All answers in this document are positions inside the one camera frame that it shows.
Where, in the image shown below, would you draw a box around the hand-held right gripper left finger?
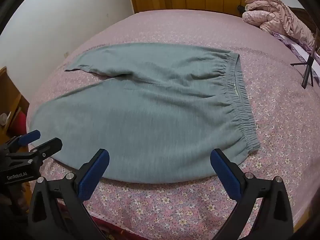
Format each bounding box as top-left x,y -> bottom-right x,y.
27,148 -> 110,240

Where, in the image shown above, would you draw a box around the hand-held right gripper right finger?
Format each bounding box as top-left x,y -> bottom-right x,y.
210,148 -> 293,240

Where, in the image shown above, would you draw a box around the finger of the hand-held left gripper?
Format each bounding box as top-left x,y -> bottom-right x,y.
4,129 -> 41,153
27,137 -> 63,166

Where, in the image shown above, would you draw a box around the grey pants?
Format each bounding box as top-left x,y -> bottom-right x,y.
29,42 -> 261,183

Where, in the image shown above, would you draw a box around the red cloth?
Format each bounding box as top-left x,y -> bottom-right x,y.
10,111 -> 27,137

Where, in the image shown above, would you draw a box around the wooden nightstand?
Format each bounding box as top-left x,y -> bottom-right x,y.
0,66 -> 30,153

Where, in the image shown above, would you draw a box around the black tripod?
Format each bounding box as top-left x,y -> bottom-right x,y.
290,29 -> 319,88

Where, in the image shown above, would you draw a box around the purple white pillow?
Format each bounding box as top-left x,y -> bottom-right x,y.
272,31 -> 320,80

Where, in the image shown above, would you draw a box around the bed with pink floral sheet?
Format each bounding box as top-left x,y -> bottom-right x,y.
25,9 -> 320,240

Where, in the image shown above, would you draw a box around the pink quilt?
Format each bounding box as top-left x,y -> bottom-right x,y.
242,0 -> 315,48

